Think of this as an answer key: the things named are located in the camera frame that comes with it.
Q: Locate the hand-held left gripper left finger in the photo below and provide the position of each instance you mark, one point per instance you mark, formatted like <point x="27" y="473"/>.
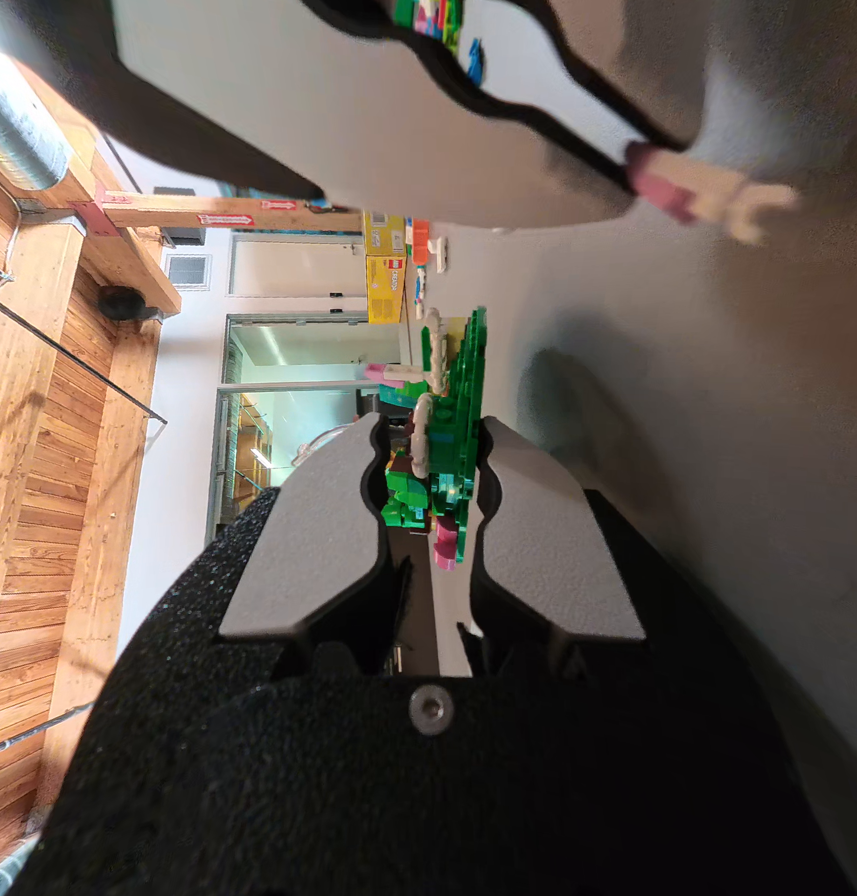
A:
<point x="309" y="546"/>

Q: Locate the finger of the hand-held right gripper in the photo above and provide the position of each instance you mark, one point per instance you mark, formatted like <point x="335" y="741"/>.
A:
<point x="645" y="49"/>
<point x="295" y="105"/>

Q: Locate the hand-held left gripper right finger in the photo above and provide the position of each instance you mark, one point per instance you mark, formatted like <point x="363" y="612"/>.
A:
<point x="561" y="553"/>

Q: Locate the pink white lego piece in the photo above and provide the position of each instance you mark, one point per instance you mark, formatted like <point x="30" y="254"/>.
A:
<point x="708" y="189"/>

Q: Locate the green lego flower model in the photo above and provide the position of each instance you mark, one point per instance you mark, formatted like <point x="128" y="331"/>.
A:
<point x="463" y="392"/>

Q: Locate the pile of colourful lego bricks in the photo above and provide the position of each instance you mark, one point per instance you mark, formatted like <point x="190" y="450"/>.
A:
<point x="435" y="14"/>

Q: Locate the orange lego piece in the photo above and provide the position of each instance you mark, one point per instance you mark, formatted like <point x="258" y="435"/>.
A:
<point x="421" y="241"/>

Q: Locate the yellow lego box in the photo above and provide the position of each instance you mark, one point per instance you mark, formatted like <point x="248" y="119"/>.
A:
<point x="386" y="280"/>

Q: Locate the black round object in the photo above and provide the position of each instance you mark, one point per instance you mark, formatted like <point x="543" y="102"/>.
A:
<point x="127" y="304"/>

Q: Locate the silver ventilation duct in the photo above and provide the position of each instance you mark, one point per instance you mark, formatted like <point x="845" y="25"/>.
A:
<point x="22" y="133"/>

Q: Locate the wooden post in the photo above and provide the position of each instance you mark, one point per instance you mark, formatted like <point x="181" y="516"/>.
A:
<point x="162" y="210"/>

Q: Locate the wall air vent grille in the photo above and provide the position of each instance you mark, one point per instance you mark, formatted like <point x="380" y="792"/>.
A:
<point x="187" y="271"/>

